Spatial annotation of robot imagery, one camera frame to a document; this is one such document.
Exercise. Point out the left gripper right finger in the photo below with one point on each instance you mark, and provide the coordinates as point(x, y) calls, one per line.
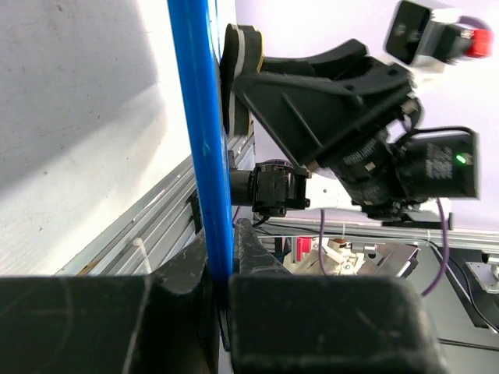
point(285, 323)

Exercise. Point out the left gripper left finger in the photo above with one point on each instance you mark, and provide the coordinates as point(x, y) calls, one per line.
point(164, 322)

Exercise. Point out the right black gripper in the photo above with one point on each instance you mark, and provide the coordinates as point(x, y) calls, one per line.
point(340, 123)

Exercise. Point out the blue framed whiteboard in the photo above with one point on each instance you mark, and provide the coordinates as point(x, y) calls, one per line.
point(198, 73)

